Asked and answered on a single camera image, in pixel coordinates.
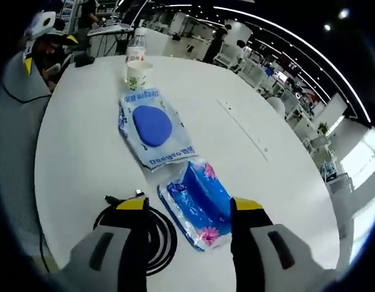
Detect table cable slot cover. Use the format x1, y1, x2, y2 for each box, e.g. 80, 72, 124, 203
216, 99, 270, 162

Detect blue tissue pack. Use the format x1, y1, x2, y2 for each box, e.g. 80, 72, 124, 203
157, 161, 233, 252

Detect clear water bottle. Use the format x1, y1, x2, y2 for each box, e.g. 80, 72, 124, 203
125, 27, 148, 85

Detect floral paper cup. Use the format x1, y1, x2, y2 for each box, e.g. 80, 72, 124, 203
126, 60, 154, 91

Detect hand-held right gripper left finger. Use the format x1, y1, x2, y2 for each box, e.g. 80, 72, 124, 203
68, 196, 150, 292

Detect white table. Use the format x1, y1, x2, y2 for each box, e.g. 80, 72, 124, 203
33, 54, 342, 292

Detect open laptop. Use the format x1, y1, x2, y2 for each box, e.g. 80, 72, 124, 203
117, 0, 148, 31

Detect small black object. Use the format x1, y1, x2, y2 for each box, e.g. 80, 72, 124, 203
74, 54, 95, 68

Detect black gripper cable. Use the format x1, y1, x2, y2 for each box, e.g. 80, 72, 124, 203
38, 212, 51, 273

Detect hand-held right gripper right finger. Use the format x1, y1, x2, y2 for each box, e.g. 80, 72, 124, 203
229, 196, 337, 292

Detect white office chair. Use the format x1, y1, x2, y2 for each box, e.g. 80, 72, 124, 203
216, 42, 239, 69

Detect grey mesh office chair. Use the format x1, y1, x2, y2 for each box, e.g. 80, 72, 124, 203
0, 51, 59, 268

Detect wall posters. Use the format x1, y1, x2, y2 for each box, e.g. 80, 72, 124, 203
61, 0, 81, 25

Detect white standing desk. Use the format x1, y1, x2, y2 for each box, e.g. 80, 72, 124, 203
86, 24, 135, 58

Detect wet wipes pack blue lid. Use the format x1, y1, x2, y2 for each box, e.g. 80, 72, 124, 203
117, 87, 199, 173

